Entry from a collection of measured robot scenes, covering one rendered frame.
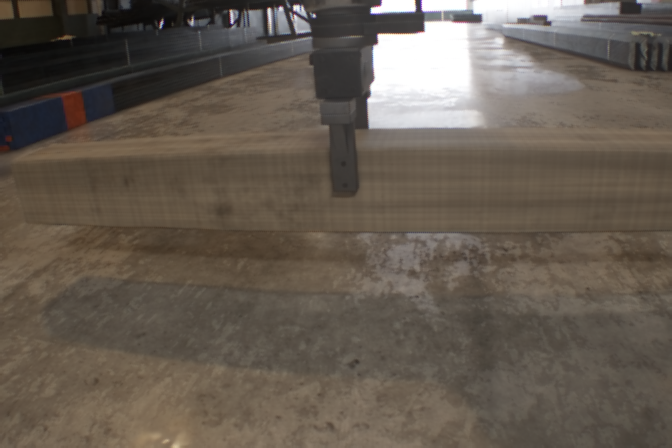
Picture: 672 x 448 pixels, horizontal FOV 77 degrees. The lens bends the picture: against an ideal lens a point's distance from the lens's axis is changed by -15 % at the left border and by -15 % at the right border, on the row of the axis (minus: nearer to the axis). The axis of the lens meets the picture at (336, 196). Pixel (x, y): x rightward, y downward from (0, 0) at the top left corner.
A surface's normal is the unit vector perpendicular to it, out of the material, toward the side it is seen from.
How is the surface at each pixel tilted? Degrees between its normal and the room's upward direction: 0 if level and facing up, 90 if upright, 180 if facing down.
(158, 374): 0
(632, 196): 90
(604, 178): 90
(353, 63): 90
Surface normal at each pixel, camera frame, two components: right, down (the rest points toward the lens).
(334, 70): -0.18, 0.35
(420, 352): -0.07, -0.94
